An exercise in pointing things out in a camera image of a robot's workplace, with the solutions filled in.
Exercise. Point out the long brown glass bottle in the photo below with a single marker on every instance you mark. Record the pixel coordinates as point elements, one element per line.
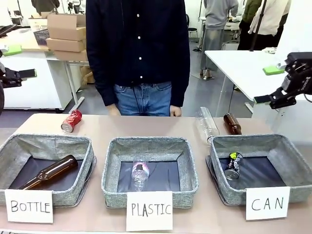
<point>51,171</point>

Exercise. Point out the green sponge block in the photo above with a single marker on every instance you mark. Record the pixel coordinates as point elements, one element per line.
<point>273,70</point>
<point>12,50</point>

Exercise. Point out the bystander in dark top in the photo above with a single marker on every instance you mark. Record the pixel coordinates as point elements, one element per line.
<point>45,5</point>

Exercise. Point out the crushed black can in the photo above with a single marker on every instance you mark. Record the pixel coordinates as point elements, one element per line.
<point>233,166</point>

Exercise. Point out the crushed clear plastic bottle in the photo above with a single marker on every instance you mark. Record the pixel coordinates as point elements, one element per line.
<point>140,175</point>

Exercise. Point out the black plastic crate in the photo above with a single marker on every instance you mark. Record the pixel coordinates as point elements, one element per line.
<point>42,36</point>

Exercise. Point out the black tripod pole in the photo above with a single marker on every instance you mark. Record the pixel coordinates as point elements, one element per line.
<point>257,26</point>

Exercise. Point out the grey fabric basket plastic label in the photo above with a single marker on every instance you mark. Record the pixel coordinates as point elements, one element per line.
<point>112,170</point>

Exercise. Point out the black office chair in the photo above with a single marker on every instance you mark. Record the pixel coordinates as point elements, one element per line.
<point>192,26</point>

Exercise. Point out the white paper sign CAN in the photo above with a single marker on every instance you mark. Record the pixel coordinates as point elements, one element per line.
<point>267,203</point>

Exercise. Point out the white table metal legs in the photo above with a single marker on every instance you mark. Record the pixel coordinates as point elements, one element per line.
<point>243,65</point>

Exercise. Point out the crushed red soda can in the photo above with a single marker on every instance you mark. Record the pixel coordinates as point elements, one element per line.
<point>72,121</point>

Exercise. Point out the grey fabric basket can label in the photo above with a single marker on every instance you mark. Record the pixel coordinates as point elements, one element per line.
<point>290,156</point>

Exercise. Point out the flat cardboard box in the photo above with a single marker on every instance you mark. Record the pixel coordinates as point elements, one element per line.
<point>70,56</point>
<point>65,45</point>

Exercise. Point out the person blue jeans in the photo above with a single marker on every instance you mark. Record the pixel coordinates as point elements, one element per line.
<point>142,98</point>

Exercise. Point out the short brown glass bottle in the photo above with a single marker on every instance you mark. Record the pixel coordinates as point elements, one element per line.
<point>232,123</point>

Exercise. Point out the bystander in olive jacket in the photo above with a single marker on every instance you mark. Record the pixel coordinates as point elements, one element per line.
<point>248,22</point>

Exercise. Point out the grey fabric basket bottle label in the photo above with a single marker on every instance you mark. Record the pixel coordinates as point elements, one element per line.
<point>14,146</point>

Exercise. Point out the bystander in grey skirt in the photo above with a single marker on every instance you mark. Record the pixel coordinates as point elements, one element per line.
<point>215,34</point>

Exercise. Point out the large open cardboard box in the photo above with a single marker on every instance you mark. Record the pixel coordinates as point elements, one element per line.
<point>67,25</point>

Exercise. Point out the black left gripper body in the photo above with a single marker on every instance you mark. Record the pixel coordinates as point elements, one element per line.
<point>7,78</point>

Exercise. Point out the person right hand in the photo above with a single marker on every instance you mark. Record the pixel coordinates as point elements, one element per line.
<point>114,110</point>

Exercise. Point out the white paper sign PLASTIC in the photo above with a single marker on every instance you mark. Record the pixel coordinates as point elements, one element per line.
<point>148,210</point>

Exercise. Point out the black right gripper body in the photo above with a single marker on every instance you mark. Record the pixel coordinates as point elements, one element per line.
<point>298,81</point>

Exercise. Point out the white desk with drawers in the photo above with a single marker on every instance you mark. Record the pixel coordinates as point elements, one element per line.
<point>36,83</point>

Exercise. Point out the person dark navy shirt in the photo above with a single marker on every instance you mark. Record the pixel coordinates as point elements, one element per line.
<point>136,44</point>

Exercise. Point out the white plastic crate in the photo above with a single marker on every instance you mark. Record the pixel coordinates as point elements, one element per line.
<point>39,24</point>

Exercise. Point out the person left hand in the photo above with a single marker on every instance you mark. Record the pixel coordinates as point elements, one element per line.
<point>176,111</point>

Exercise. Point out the bystander in cream jacket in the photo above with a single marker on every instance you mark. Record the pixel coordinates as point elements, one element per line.
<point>270,19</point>

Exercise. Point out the white paper sign BOTTLE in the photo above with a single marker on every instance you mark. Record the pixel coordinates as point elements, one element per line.
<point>29,206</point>

